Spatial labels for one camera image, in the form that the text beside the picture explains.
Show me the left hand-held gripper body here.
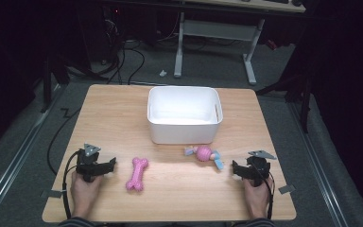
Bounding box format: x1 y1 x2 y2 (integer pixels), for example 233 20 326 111
75 143 103 183

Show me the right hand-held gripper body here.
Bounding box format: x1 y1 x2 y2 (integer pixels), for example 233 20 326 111
246 149 278 187

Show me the pink bone toy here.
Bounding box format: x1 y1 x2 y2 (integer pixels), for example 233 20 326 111
125 156 149 193

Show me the pink ball rope toy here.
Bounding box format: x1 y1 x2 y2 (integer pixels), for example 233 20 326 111
183 145 225 171

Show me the white plastic storage box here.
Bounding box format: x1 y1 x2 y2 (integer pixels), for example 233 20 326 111
147 85 224 146

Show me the person's right hand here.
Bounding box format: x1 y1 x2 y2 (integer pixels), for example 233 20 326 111
242 176 274 220

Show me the person's left hand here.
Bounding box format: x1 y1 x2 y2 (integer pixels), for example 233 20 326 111
70 171 104 219

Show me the grey tape piece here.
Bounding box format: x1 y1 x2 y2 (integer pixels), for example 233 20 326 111
41 189 63 199
278 183 297 195

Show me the black stand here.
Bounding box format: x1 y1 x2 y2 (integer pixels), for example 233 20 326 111
254 72 314 133
40 56 54 114

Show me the desk with white legs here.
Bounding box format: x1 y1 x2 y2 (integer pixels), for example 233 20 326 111
166 0 306 86

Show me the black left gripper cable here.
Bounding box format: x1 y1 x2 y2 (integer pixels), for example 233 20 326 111
61 150 81 220

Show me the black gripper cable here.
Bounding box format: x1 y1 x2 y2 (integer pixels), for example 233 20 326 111
61 150 81 220
251 162 276 220

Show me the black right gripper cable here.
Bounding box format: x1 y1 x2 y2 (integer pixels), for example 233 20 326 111
251 162 276 220

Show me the black floor cable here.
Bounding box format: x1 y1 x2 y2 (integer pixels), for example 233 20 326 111
46 107 82 176

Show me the metal floor rail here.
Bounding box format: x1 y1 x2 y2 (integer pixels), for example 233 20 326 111
0 84 68 223
287 102 349 227

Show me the bundle of black cables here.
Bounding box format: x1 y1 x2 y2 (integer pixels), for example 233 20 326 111
100 9 147 85

